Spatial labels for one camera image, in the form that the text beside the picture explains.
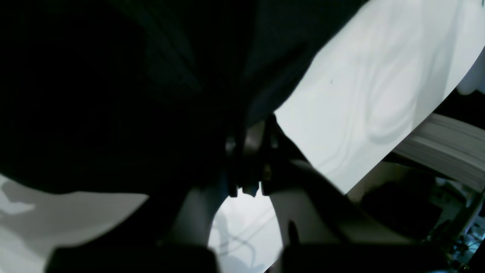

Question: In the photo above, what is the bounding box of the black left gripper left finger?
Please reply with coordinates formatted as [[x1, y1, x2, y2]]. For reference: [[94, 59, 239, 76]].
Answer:
[[45, 129, 247, 273]]

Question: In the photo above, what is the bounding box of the aluminium table frame rail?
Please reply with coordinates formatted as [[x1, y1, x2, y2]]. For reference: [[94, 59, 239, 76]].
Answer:
[[393, 113, 485, 193]]

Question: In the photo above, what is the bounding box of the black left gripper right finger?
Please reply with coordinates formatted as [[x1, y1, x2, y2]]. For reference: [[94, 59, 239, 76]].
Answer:
[[258, 115, 447, 273]]

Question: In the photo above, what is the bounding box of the black t-shirt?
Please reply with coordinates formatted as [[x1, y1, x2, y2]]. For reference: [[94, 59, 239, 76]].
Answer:
[[0, 0, 364, 194]]

